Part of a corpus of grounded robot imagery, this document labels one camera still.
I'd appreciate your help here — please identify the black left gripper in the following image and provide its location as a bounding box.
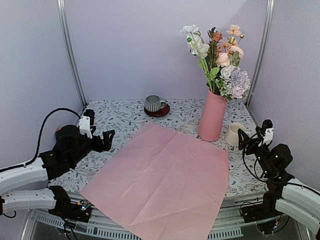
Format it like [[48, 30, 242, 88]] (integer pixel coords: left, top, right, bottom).
[[69, 129, 115, 167]]

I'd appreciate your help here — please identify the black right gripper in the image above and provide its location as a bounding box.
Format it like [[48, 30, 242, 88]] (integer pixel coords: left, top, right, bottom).
[[238, 126, 274, 177]]

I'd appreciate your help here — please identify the green leafy white stem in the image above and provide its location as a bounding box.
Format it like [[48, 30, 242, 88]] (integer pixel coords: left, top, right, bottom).
[[215, 65, 251, 101]]

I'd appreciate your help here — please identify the pink wrapping paper sheet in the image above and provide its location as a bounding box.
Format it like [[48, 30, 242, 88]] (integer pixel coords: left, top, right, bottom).
[[79, 121, 230, 240]]

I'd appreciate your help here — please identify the peach rose flower stem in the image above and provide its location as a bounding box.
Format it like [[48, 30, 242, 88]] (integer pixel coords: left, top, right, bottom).
[[215, 45, 245, 68]]

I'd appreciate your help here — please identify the white peony flower stem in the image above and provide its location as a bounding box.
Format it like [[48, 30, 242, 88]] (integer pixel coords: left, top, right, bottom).
[[197, 42, 210, 59]]

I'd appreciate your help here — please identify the white blossom flower stem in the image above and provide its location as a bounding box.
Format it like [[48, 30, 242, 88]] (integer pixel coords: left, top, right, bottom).
[[180, 24, 219, 94]]

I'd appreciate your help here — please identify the dusty orange rose stem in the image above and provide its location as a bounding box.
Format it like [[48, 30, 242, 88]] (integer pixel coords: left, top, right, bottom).
[[207, 27, 223, 70]]

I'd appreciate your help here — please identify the peach blossom flower stem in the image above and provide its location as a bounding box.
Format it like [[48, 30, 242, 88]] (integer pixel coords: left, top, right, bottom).
[[226, 24, 245, 46]]

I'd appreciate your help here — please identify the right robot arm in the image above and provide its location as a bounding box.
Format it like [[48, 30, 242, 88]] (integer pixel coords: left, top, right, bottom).
[[237, 121, 320, 239]]

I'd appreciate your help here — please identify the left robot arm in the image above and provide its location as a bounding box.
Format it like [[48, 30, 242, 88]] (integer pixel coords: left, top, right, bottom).
[[0, 125, 115, 220]]

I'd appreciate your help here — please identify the tall pink vase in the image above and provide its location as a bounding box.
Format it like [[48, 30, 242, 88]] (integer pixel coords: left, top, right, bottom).
[[198, 90, 227, 142]]

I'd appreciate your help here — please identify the white coffee mug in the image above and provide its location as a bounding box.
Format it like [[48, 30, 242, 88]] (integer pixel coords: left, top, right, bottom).
[[225, 122, 246, 147]]

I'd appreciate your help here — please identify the floral patterned tablecloth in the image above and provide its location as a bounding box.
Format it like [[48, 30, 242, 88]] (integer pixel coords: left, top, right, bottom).
[[49, 99, 268, 198]]

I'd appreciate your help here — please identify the striped ceramic cup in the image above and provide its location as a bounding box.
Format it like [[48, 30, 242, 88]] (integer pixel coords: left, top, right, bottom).
[[144, 95, 167, 113]]

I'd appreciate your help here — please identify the dark red saucer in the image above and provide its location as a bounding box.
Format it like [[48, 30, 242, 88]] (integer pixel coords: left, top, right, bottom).
[[143, 104, 170, 118]]

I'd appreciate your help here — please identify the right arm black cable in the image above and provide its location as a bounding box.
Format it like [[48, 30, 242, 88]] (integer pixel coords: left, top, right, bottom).
[[241, 132, 320, 196]]

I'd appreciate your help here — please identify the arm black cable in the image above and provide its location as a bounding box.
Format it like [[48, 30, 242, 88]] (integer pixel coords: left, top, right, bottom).
[[241, 132, 320, 196], [0, 107, 82, 173]]

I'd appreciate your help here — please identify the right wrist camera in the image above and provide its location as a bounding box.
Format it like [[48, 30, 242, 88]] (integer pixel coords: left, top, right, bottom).
[[260, 119, 275, 146]]

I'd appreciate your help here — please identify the right aluminium frame post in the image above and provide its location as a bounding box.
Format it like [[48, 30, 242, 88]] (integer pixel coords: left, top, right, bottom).
[[245, 0, 275, 109]]

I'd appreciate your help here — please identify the aluminium frame post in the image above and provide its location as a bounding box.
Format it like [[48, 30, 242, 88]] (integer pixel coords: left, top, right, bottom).
[[245, 0, 275, 109], [56, 0, 87, 107]]

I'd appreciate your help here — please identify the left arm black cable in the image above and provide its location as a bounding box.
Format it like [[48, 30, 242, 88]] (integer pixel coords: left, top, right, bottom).
[[0, 107, 82, 173]]

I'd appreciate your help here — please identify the left aluminium frame post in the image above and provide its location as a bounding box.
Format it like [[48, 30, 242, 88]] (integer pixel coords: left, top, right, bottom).
[[56, 0, 87, 107]]

